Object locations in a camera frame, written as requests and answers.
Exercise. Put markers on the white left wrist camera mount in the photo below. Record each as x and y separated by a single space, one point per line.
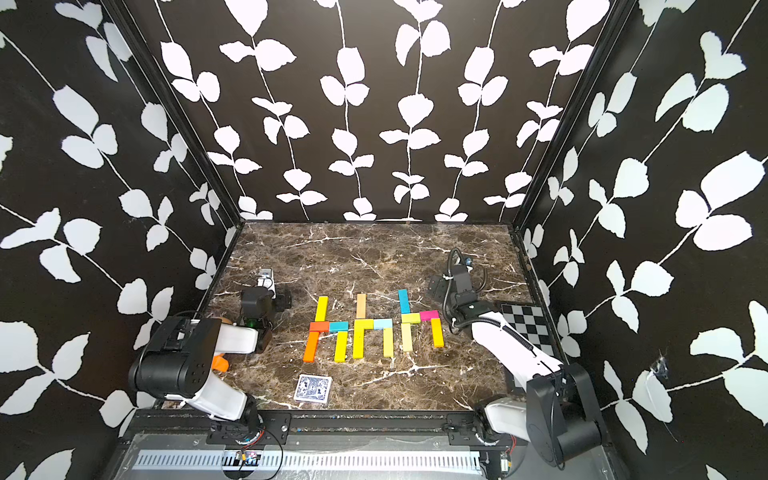
265 278

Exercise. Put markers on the orange block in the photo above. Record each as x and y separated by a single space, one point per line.
311 347

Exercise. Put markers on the lime green short block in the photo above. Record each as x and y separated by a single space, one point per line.
411 318

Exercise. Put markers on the amber yellow long block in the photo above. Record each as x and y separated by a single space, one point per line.
437 333

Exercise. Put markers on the light blue block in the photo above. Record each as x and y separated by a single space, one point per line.
381 324

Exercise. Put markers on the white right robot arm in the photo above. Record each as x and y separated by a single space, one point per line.
560 416

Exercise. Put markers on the teal block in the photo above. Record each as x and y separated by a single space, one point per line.
339 326

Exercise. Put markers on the amber yellow short block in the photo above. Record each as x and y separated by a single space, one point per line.
364 324

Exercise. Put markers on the yellow plank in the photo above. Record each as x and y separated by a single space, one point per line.
341 347
358 343

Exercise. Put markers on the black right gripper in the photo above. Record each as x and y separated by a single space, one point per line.
441 292

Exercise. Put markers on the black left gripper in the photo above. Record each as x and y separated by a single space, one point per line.
281 301

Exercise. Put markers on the black white checkerboard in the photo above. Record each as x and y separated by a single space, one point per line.
530 322

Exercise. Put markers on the natural wood long block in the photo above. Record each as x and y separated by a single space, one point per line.
406 337

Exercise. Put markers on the magenta block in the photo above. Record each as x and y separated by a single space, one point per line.
426 316

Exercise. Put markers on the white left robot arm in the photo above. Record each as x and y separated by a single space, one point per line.
177 363

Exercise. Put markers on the black metal base rail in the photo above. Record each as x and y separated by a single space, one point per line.
461 428

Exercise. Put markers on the natural wood short block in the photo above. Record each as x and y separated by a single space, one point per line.
361 302

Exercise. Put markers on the yellow-green long block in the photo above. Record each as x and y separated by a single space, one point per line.
388 342

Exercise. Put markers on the blue playing card box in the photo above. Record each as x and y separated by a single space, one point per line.
313 389

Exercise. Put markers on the orange plush toy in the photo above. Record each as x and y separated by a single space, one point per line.
221 360

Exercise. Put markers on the red block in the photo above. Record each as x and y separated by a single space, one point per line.
320 327

